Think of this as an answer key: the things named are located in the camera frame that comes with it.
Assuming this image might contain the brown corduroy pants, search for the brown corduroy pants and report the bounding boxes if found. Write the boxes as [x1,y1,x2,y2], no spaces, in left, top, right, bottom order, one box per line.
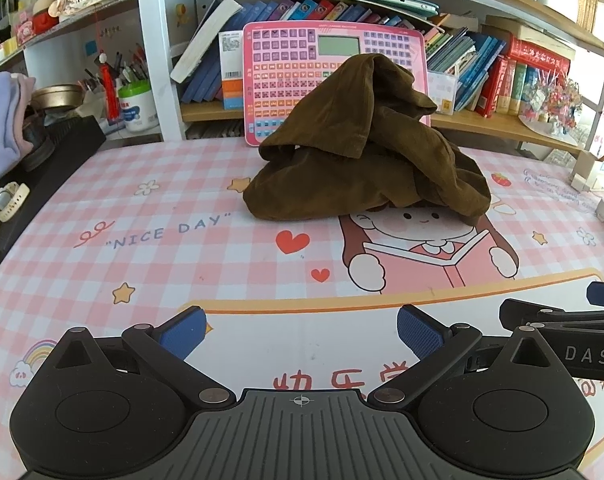
[243,54,492,224]

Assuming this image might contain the pink checkered cartoon desk mat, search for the pink checkered cartoon desk mat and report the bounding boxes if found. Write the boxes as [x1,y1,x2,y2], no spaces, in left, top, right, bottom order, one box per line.
[0,139,604,479]

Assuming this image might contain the wooden shelf board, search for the wooden shelf board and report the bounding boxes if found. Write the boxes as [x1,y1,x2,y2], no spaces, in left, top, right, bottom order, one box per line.
[180,101,582,157]

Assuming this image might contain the colourful candy bouquet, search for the colourful candy bouquet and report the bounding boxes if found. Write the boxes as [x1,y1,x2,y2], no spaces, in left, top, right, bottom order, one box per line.
[518,70,582,139]

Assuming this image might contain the white smartwatch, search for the white smartwatch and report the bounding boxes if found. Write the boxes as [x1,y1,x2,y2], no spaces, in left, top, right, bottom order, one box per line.
[0,182,30,223]

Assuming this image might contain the red dictionary book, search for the red dictionary book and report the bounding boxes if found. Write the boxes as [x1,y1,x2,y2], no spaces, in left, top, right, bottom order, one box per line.
[475,55,508,118]

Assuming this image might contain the black box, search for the black box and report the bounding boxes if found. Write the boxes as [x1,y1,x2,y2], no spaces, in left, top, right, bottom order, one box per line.
[0,116,106,263]

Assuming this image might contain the white green-lid pen jar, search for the white green-lid pen jar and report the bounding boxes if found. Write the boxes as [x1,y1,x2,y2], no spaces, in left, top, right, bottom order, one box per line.
[118,79,159,132]

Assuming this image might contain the red tassel ornament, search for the red tassel ornament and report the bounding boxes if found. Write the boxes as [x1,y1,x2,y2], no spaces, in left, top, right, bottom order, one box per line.
[98,52,120,122]

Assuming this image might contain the blue books row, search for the blue books row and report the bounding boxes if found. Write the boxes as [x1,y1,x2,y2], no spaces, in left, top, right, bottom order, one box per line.
[180,0,279,104]

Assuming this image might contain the brass bowl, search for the brass bowl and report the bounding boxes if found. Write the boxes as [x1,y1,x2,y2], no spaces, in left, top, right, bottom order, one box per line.
[31,84,85,113]

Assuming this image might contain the lavender folded cloth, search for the lavender folded cloth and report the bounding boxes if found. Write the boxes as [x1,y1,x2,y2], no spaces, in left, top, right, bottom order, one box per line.
[0,72,35,178]

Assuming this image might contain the pink learning keyboard tablet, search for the pink learning keyboard tablet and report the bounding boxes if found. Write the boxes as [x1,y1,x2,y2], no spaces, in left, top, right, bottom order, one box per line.
[242,21,429,148]

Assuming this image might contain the white orange box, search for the white orange box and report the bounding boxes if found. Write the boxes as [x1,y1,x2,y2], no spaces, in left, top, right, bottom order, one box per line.
[218,30,243,110]

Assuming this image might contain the white leaning book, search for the white leaning book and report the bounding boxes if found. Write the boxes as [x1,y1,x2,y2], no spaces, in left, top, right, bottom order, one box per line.
[171,0,243,84]

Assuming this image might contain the white bookshelf upright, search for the white bookshelf upright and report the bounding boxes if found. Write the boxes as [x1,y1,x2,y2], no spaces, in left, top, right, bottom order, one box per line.
[138,0,186,141]

